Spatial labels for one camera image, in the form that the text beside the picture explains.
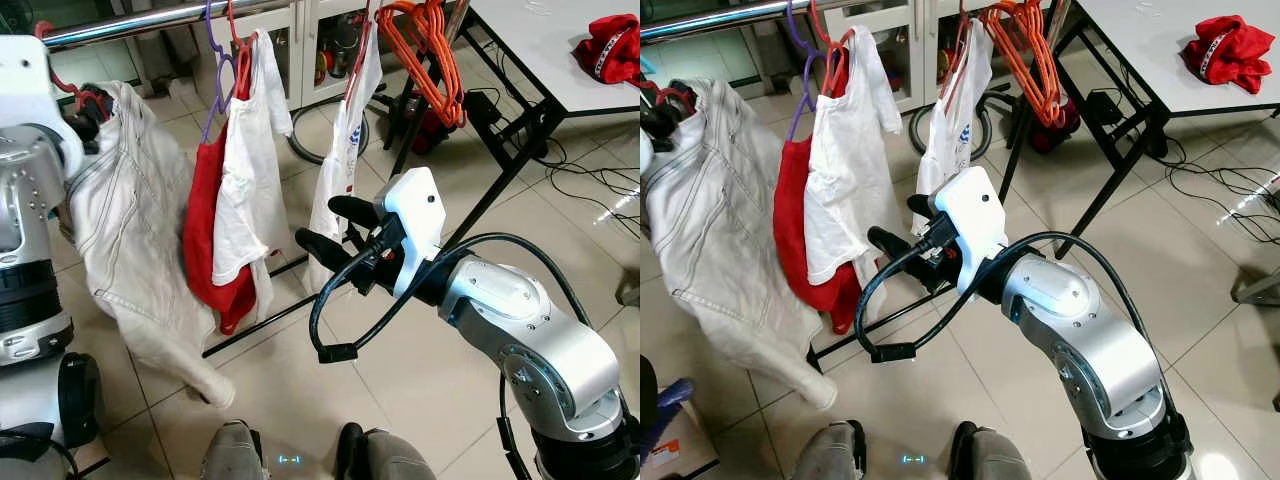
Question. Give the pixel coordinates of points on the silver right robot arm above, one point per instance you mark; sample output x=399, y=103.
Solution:
x=520, y=320
x=1090, y=320

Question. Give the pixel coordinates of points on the red plastic hanger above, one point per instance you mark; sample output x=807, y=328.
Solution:
x=60, y=85
x=675, y=93
x=362, y=60
x=958, y=60
x=835, y=70
x=243, y=80

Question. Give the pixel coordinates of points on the purple plastic hanger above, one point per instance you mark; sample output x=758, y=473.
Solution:
x=207, y=125
x=791, y=125

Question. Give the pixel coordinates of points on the orange plastic hanger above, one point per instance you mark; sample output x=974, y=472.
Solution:
x=455, y=95
x=1003, y=45
x=400, y=45
x=1055, y=95

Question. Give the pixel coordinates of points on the white shirt blue print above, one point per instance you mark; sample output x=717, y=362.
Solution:
x=340, y=170
x=955, y=120

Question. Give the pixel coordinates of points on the white t-shirt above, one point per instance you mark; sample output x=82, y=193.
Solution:
x=245, y=180
x=850, y=170

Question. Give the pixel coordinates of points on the red cloth white print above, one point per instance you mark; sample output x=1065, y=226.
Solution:
x=610, y=50
x=1235, y=55

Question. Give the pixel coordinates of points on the black clothes rack base bar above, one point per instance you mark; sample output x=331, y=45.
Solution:
x=850, y=340
x=240, y=337

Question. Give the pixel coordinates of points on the red black vacuum cleaner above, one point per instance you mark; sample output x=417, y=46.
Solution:
x=430, y=135
x=1060, y=135

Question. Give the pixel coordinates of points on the red garment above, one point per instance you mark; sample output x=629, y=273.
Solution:
x=200, y=230
x=790, y=230

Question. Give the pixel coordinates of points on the cream jacket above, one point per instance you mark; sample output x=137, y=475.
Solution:
x=130, y=230
x=720, y=230

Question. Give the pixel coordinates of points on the black power adapter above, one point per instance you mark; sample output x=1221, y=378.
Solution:
x=485, y=108
x=1105, y=105

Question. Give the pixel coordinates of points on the white glass door cabinet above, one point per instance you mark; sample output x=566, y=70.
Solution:
x=297, y=50
x=925, y=40

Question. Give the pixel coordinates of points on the grey robot right leg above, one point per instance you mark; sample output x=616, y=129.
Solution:
x=1000, y=460
x=395, y=460

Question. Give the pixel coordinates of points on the grey robot leg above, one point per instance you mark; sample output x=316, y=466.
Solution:
x=230, y=455
x=395, y=460
x=1000, y=460
x=825, y=455

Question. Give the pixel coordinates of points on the grey robot left leg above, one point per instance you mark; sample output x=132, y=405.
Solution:
x=230, y=455
x=825, y=455

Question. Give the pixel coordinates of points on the cardboard box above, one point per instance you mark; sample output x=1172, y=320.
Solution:
x=690, y=445

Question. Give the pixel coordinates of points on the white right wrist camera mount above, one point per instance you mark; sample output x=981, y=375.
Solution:
x=415, y=205
x=965, y=210

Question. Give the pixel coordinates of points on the shiny metal clothes rail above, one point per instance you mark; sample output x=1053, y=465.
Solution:
x=130, y=22
x=700, y=22

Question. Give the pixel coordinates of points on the white table black frame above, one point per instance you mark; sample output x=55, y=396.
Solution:
x=540, y=40
x=1130, y=40

